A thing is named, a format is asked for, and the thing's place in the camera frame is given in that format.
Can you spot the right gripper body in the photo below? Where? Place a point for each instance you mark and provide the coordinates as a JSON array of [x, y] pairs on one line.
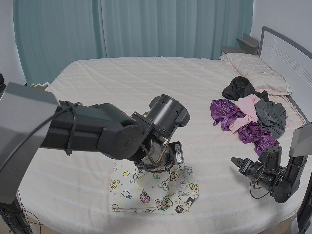
[[256, 172]]

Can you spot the white printed pyjama top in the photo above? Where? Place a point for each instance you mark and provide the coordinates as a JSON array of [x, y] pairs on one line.
[[146, 196]]

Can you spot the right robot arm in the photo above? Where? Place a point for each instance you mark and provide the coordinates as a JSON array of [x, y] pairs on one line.
[[292, 169]]

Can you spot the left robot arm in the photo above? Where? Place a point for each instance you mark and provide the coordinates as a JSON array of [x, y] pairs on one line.
[[97, 130]]

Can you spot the bed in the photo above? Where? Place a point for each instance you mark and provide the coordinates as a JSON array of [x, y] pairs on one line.
[[146, 82]]

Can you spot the purple satin garment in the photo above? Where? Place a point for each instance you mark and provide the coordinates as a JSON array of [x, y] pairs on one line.
[[258, 138]]

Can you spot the dark grey garment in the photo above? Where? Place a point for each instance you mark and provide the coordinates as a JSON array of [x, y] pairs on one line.
[[270, 116]]

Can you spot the pink garment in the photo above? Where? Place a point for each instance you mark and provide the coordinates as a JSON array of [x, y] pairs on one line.
[[246, 106]]

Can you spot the black garment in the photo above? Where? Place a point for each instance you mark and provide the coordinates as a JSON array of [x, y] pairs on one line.
[[237, 86]]

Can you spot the pale pink pillow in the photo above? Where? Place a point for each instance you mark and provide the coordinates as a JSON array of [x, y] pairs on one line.
[[253, 67]]

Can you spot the grey bedside table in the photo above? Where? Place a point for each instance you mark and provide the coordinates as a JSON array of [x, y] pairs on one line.
[[248, 41]]

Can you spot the blue-green curtain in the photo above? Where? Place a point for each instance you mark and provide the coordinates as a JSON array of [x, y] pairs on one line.
[[146, 21]]

